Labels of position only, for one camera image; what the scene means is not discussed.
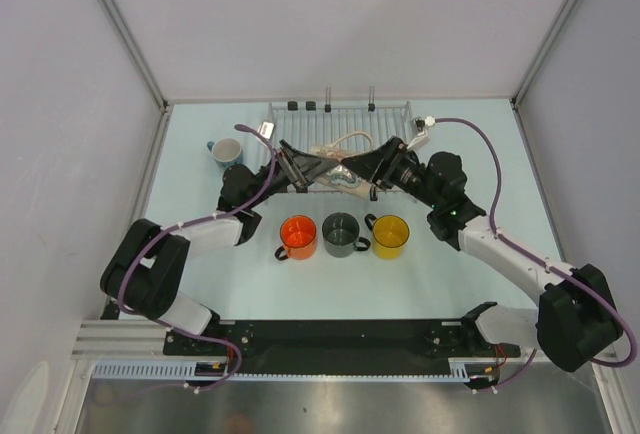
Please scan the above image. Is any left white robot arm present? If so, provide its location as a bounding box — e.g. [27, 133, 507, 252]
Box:
[100, 140, 340, 354]

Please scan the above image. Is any left aluminium frame post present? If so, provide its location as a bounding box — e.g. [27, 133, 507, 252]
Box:
[97, 0, 168, 112]

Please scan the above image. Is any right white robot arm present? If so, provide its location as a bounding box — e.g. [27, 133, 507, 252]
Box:
[341, 137, 637, 372]

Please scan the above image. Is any metal wire dish rack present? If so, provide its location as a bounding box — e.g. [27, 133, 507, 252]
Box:
[259, 85, 416, 204]

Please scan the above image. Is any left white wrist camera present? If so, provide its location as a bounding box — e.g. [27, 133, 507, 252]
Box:
[257, 121, 275, 139]

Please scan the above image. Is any beige patterned cup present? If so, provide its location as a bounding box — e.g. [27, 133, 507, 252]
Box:
[309, 131, 373, 199]

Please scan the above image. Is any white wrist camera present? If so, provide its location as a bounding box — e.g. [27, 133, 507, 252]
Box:
[407, 116, 436, 152]
[257, 121, 275, 139]

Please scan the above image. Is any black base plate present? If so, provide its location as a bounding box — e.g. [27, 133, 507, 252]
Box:
[164, 317, 531, 378]

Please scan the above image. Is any right grey cable duct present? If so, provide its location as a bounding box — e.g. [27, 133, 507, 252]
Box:
[449, 358, 502, 383]

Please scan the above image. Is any orange cup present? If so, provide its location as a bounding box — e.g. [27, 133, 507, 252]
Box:
[274, 215, 317, 261]

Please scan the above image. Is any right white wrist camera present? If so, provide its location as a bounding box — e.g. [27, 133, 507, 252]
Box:
[407, 116, 436, 152]

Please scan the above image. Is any right aluminium frame post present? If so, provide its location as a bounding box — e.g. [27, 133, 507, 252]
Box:
[511, 0, 581, 110]

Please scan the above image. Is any grey cable duct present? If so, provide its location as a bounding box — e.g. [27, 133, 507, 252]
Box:
[449, 358, 502, 383]
[93, 360, 228, 381]

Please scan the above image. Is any yellow cup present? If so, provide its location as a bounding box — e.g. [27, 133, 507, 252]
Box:
[364, 214, 410, 260]

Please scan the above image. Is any left grey cable duct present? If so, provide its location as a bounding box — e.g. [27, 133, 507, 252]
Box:
[93, 360, 228, 381]

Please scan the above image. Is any grey cup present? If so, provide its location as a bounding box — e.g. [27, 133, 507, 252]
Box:
[321, 212, 371, 258]

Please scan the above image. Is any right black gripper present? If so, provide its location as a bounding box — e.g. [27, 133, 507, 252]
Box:
[341, 136, 441, 209]

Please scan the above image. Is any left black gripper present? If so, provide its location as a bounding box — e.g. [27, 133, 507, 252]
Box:
[245, 140, 338, 209]

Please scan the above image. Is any aluminium frame post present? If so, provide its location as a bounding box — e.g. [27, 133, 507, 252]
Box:
[97, 0, 168, 112]
[511, 0, 581, 110]

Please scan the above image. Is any blue floral cup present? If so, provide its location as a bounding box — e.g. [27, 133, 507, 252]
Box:
[206, 138, 244, 169]

